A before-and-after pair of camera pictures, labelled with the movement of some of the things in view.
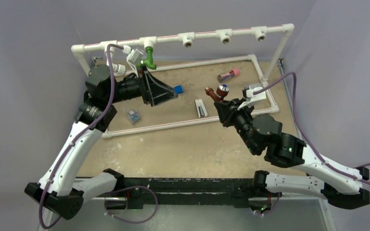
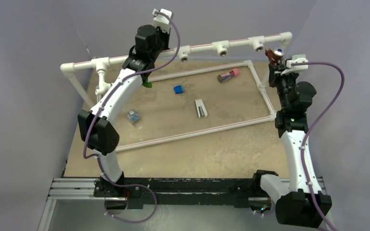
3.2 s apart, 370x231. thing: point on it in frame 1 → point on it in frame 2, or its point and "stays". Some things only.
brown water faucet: x=222 y=91 → x=273 y=56
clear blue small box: x=134 y=117 stays
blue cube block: x=178 y=89 stays
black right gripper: x=227 y=110 → x=275 y=75
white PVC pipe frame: x=187 y=39 → x=221 y=47
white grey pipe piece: x=201 y=109 stays
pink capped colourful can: x=229 y=74 stays
